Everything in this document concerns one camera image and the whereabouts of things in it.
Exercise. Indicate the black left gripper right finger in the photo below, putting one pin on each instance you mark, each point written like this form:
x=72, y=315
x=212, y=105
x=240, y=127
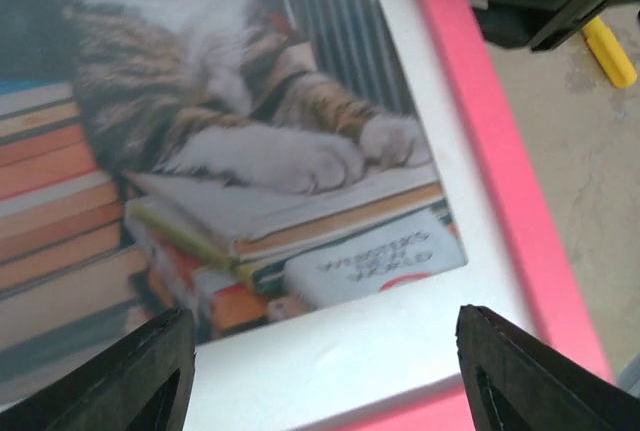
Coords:
x=513, y=381

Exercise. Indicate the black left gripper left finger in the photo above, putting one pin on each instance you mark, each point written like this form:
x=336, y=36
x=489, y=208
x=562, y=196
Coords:
x=142, y=382

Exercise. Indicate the yellow screwdriver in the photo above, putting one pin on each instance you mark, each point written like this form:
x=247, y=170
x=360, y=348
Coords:
x=609, y=53

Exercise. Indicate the pink picture frame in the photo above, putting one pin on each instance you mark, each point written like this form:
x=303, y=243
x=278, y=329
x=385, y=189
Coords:
x=388, y=360

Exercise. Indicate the cat photo in frame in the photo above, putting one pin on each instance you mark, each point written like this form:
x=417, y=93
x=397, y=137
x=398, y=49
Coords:
x=249, y=160

